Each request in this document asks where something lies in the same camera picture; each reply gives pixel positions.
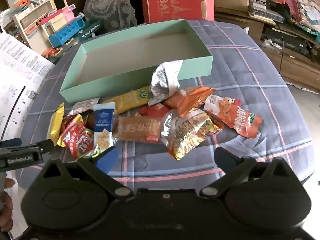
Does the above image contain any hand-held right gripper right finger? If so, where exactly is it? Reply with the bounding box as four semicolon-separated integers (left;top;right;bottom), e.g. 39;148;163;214
197;147;293;198

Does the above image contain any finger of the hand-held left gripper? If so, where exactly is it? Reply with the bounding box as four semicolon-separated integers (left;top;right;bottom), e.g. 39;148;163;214
30;139;55;156

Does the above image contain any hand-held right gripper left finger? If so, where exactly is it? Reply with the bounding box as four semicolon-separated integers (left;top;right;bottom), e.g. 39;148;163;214
37;145;134;198

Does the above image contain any yellow gold snack packet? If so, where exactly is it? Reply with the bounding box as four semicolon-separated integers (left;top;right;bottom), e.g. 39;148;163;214
48;102;66;141

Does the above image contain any red colourful candy packet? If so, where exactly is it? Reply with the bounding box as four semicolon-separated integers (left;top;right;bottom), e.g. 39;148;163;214
57;114;100;161

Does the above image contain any blue and white biscuit packet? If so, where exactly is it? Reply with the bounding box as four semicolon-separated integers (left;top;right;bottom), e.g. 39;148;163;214
92;102;118;155

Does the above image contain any clear cake bar packet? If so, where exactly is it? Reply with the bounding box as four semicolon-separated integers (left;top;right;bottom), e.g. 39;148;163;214
86;114;163;144

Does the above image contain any orange and white noodle snack packet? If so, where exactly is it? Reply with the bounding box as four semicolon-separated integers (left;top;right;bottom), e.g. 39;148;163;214
203;94;263;138

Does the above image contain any white pink patterned packet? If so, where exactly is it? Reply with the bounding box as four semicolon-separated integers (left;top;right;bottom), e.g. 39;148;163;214
67;97;100;117

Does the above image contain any yellow cracker bar packet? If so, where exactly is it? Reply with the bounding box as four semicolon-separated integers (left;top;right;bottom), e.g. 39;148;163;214
102;86;151;115

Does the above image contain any red snack packet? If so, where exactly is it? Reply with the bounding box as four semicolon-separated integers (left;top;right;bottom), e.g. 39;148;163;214
137;104;171;118

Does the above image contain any plain orange snack packet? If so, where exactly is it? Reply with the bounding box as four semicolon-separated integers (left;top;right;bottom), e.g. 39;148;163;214
163;86;216;117

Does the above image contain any purple grape gummy packet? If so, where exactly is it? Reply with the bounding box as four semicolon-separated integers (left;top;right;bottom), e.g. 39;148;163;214
148;59;185;106

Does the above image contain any mint green cardboard box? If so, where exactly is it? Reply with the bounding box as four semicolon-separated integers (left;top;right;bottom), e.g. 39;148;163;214
59;19;214;104

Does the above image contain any person's left hand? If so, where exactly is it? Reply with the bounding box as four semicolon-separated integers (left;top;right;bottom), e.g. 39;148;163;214
0;177;14;232

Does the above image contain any plaid blue grey blanket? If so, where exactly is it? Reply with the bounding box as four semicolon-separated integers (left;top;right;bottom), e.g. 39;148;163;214
15;20;316;194

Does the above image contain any white printed instruction poster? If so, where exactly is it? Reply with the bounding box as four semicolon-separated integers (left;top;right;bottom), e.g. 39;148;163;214
0;30;56;142

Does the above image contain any blue toy bin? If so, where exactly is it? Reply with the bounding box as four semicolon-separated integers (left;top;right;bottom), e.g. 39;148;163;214
48;14;86;48

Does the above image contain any wooden shelf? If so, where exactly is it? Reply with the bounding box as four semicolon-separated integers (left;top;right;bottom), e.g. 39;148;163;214
215;6;320;88

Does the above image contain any green toy kitchen box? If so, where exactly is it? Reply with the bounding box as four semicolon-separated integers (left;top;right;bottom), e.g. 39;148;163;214
41;19;103;64

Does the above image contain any cream toy kitchen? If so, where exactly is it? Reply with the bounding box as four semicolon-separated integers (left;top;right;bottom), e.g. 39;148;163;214
12;0;69;46

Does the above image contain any grey lace cloth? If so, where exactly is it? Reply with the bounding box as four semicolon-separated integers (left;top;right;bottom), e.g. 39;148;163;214
83;0;137;32

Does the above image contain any red cardboard box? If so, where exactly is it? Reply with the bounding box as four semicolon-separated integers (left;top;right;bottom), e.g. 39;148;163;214
139;0;215;25

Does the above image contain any stack of picture books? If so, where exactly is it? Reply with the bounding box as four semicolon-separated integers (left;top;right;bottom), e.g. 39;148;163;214
287;0;320;34

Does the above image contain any black cable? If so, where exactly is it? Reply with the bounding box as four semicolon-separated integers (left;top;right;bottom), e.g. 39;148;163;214
274;21;286;73

